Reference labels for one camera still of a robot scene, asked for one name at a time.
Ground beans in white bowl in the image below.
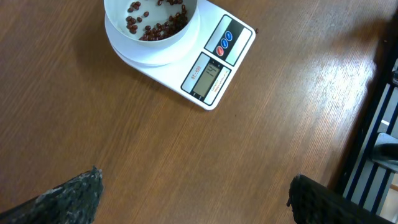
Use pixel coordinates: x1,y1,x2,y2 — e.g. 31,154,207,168
125,0,191,41

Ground black metal frame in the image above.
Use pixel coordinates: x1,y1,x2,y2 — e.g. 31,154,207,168
333,14,397,215

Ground white digital kitchen scale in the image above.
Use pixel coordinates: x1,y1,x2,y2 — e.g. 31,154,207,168
104,0,256,110

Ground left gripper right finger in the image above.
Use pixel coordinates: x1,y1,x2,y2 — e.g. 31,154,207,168
287,174,392,224

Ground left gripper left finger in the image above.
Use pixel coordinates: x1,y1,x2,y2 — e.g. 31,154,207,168
1,167,104,224

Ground white round bowl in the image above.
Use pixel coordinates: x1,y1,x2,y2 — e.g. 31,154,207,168
103,0,198,47

